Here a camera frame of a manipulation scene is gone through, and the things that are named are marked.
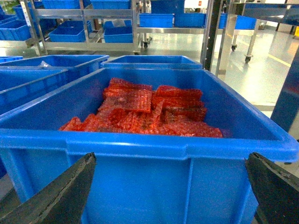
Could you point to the blue bin behind centre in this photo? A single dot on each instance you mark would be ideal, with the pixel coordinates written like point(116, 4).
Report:
point(168, 62)

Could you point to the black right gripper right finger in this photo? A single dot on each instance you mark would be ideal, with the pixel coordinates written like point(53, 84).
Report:
point(276, 191)

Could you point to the blue bin behind left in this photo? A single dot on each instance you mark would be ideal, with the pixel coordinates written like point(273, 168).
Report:
point(24, 80)

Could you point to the distant steel shelf cart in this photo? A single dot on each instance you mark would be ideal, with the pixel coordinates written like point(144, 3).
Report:
point(92, 42)

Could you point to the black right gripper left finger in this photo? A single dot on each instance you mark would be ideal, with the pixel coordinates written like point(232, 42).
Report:
point(62, 201)

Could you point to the red bubble wrap bags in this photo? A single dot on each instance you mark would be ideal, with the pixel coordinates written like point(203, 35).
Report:
point(138, 109)

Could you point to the large blue plastic bin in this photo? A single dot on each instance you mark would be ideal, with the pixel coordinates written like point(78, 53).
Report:
point(139, 178)

